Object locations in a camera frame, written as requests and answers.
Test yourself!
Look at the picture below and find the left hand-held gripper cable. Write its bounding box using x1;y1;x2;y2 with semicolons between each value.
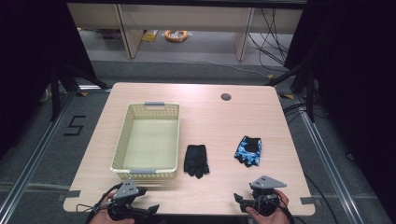
76;183;124;223

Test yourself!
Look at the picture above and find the aluminium floor rail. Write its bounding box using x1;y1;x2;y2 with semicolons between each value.
293;94;366;224
0;89;79;220

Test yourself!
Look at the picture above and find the black metal stand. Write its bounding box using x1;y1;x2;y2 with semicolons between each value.
49;61;110;123
264;61;316;123

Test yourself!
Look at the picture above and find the bundle of black cables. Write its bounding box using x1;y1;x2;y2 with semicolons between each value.
247;7;291;67

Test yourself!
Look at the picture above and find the black floor cable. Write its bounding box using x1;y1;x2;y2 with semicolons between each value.
302;172;341;224

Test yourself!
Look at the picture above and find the black fingerless glove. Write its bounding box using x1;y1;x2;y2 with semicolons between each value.
183;144;210;179

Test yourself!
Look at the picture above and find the right hand-held gripper cable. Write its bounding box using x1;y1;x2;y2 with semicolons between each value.
274;194;295;224

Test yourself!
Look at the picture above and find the pale yellow plastic basket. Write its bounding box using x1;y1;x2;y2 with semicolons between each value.
109;101;181;181

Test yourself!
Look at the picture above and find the yellow packet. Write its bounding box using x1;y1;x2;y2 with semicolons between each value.
141;29;160;43

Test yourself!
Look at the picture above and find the blue patterned fingerless glove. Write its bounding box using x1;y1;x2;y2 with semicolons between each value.
233;135;262;168

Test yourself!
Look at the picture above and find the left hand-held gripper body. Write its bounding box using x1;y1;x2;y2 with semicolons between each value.
106;178;150;222

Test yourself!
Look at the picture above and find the hand-held gripper cable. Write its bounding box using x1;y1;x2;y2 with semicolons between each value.
76;183;124;223
274;194;295;224

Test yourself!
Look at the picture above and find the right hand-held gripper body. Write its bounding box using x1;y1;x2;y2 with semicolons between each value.
248;175;288;217

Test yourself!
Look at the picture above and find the dark curtain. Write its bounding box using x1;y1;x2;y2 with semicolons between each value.
283;0;396;218
0;0;97;160

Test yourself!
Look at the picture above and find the person's left hand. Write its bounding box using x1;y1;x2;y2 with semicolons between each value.
88;191;135;224

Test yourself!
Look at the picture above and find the person's right hand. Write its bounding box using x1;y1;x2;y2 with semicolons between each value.
245;189;292;224

